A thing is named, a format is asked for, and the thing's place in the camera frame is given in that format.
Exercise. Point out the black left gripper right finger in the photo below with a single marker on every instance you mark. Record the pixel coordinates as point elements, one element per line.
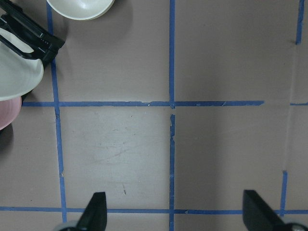
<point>258,216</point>

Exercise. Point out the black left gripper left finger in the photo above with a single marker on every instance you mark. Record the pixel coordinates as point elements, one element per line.
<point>94,217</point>

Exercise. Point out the pink plate in rack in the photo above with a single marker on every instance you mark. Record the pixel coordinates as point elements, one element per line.
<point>9,110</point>

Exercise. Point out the white plate in rack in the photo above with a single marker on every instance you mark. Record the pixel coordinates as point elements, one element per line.
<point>18,75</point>

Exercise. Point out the cream bowl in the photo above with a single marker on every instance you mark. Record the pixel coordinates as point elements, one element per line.
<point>81,9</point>

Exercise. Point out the black dish rack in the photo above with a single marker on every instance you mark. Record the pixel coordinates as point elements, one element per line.
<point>45,45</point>

